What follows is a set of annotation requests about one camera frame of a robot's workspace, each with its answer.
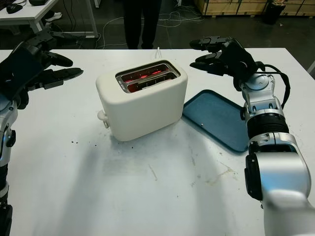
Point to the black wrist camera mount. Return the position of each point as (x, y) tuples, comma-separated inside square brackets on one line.
[(240, 59), (17, 71)]

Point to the white desk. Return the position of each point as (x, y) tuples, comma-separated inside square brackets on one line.
[(29, 11)]

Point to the black device on desk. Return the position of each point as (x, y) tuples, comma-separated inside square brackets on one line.
[(37, 2)]

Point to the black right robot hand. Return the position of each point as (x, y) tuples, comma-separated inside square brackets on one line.
[(211, 67)]

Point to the white shoe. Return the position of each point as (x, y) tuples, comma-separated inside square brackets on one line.
[(54, 16)]

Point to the black trash bin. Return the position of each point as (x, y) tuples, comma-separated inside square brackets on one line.
[(273, 13)]

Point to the wooden crate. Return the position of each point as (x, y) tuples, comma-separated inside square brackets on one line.
[(231, 6), (300, 7)]

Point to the white two-slot toaster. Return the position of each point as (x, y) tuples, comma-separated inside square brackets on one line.
[(142, 110)]

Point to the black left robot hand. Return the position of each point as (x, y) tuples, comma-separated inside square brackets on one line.
[(61, 75)]

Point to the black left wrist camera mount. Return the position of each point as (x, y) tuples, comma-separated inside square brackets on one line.
[(17, 71)]

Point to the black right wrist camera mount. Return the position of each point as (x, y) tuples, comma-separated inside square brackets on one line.
[(240, 59)]

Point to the person in dark trousers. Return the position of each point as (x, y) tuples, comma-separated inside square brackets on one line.
[(140, 22)]

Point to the blue rectangular tray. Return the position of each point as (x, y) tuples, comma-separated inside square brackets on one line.
[(214, 118)]

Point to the black computer mouse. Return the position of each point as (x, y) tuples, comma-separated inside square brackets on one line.
[(13, 8)]

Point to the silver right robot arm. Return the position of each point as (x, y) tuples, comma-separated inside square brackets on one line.
[(278, 172)]

